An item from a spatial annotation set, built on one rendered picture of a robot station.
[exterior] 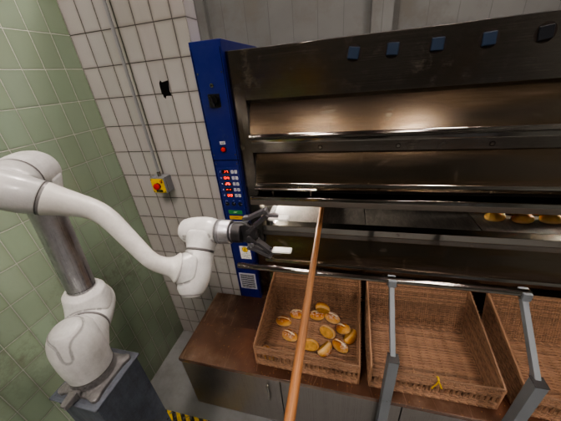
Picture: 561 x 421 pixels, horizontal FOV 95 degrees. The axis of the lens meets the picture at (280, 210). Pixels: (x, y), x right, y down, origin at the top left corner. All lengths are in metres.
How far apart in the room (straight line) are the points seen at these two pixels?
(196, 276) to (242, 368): 0.84
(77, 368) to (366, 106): 1.51
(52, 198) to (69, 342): 0.51
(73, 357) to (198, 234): 0.59
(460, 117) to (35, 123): 1.88
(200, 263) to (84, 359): 0.53
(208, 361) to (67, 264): 0.92
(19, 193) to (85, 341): 0.54
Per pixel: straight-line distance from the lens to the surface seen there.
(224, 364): 1.71
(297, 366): 0.91
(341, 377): 1.58
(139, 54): 1.64
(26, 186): 0.97
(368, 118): 1.30
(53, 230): 1.19
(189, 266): 0.94
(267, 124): 1.35
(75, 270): 1.27
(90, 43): 1.83
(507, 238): 1.70
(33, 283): 1.69
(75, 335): 1.20
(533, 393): 1.44
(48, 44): 1.82
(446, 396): 1.66
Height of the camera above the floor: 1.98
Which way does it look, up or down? 28 degrees down
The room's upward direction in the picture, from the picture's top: 5 degrees counter-clockwise
